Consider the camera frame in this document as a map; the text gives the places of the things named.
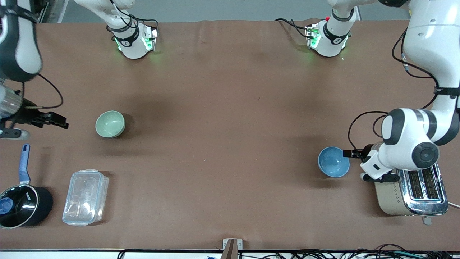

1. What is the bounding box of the blue bowl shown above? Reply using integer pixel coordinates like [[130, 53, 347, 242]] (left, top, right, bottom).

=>
[[318, 146, 350, 178]]

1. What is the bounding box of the pale green bowl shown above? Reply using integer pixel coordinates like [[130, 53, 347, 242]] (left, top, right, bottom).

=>
[[95, 110, 126, 138]]

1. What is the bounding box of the beige chrome toaster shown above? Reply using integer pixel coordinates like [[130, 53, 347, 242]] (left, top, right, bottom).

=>
[[373, 163, 450, 226]]

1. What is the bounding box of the clear plastic food container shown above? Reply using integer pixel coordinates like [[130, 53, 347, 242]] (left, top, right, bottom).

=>
[[62, 169, 110, 227]]

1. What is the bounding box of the glass lid blue knob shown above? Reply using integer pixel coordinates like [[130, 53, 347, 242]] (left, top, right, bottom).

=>
[[0, 186, 38, 228]]

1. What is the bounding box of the brown table cover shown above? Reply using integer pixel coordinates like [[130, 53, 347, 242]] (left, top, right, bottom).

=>
[[0, 19, 460, 251]]

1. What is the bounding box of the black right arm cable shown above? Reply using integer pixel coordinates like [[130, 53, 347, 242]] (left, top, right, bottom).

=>
[[22, 74, 64, 109]]

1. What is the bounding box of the black saucepan blue handle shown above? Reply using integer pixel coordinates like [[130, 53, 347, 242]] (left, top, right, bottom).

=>
[[0, 144, 54, 229]]

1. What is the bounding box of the black floor cable tangle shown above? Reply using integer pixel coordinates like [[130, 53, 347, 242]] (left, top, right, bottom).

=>
[[252, 244, 460, 259]]

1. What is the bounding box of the aluminium frame profile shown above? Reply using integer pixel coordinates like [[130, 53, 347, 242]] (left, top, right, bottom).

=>
[[34, 0, 50, 23]]

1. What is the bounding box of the black arm base cable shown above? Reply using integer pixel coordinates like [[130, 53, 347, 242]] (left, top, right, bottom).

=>
[[275, 18, 310, 36], [108, 0, 160, 31]]

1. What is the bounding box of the grey table edge bracket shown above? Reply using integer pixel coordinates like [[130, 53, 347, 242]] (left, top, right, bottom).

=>
[[222, 238, 243, 259]]

